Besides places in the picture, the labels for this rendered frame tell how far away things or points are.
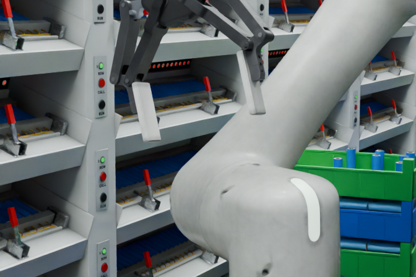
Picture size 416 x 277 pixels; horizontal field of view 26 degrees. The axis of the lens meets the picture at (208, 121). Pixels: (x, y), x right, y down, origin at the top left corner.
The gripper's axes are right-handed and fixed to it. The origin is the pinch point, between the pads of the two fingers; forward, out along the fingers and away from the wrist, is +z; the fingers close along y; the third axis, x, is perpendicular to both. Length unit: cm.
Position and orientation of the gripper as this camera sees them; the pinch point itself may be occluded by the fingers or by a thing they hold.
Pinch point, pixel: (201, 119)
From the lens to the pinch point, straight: 100.5
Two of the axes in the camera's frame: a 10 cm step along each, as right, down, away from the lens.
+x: 4.6, 0.0, 8.9
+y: 8.7, -2.3, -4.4
